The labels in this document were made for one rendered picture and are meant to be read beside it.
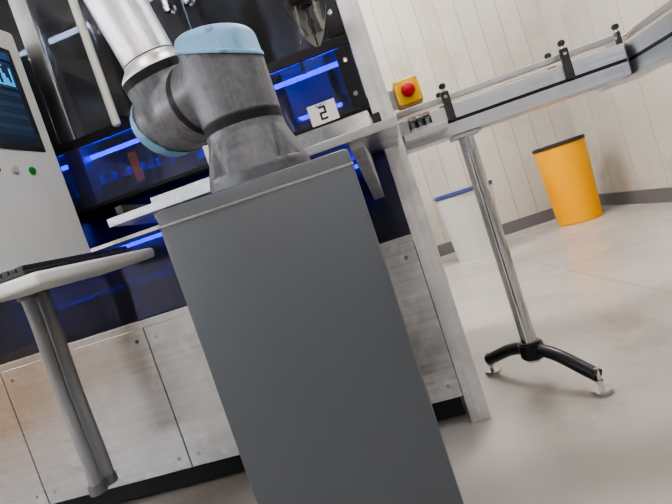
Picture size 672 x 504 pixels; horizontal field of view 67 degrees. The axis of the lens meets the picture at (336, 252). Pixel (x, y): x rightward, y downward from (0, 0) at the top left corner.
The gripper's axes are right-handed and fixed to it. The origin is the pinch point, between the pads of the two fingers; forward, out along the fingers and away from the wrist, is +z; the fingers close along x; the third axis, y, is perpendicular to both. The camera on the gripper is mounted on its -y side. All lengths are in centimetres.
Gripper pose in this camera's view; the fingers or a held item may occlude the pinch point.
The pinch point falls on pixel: (316, 41)
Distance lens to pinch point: 120.3
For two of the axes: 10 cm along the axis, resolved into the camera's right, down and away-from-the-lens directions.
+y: -1.3, 1.1, -9.9
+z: 3.1, 9.5, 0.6
